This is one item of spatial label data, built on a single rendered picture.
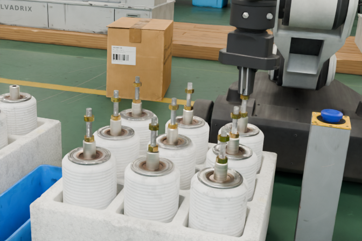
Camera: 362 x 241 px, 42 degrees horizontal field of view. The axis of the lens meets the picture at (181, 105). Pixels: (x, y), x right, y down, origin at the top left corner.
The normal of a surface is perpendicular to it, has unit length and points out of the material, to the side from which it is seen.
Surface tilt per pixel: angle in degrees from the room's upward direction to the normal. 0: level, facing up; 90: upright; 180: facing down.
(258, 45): 90
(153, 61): 90
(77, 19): 90
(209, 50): 90
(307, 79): 135
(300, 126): 46
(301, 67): 59
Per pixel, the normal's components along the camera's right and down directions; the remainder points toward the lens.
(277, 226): 0.05, -0.95
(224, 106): -0.13, -0.46
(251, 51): -0.45, 0.26
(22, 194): 0.97, 0.09
